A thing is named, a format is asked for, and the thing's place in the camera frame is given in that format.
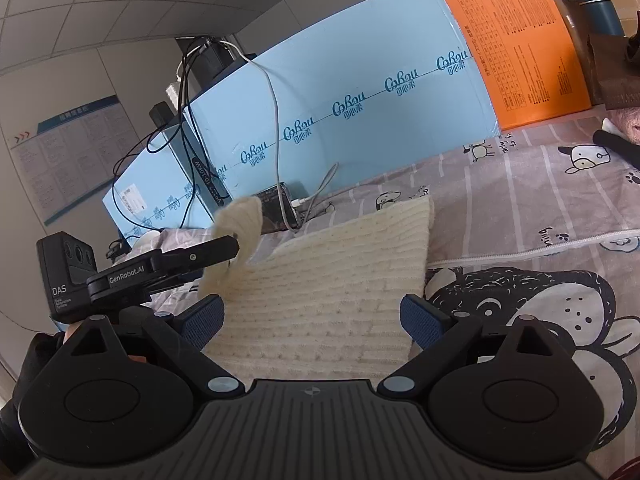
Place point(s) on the black power adapter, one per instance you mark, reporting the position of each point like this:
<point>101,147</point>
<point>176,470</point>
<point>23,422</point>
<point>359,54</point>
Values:
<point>160,114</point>

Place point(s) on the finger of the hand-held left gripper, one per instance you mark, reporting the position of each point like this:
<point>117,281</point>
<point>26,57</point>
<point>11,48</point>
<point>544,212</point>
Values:
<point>200,255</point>

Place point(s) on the dark electronic device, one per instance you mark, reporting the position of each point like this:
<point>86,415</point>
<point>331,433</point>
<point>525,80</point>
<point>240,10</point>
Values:
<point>277,207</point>

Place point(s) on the teal thermos bottle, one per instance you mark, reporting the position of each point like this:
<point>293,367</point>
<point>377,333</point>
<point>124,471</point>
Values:
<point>597,2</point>

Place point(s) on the pink garment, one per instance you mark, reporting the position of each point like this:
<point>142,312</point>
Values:
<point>627,122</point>

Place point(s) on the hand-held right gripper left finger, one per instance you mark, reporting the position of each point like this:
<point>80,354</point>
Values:
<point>202,322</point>

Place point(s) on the large light blue cardboard box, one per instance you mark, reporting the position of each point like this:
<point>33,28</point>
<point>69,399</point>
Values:
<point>350,60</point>

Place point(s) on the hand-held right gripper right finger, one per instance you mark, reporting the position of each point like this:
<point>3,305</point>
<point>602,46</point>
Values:
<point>425,322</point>

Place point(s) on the white garment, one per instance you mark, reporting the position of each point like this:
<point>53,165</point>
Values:
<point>612,127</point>

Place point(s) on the brown leather jacket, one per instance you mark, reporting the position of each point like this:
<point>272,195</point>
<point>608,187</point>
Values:
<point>610,75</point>

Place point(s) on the person's left hand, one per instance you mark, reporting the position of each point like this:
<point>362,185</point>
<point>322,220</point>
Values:
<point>71,332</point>

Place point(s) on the black box device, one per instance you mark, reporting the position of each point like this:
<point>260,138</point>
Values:
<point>210,62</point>

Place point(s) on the small light blue cardboard box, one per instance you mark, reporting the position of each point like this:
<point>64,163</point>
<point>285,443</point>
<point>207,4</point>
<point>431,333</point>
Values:
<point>150,180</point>

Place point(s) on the cream knit sweater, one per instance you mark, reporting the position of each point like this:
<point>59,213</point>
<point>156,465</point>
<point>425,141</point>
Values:
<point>325,300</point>

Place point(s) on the bear printed quilt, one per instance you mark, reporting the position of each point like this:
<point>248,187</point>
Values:
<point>550,310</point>

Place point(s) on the white power strip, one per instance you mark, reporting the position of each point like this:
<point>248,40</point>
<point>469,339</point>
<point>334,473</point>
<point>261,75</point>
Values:
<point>173,92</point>

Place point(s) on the cartoon printed bedsheet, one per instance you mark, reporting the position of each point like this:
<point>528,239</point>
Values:
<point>500,185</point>

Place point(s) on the black garment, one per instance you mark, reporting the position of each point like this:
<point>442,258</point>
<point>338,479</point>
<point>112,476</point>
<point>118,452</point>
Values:
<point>617,147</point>

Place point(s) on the blue wall poster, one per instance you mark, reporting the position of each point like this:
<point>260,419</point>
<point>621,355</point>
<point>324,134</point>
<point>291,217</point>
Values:
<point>70,160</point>

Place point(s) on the orange cardboard box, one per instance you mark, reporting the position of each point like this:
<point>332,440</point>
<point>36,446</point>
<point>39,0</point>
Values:
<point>520,40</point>

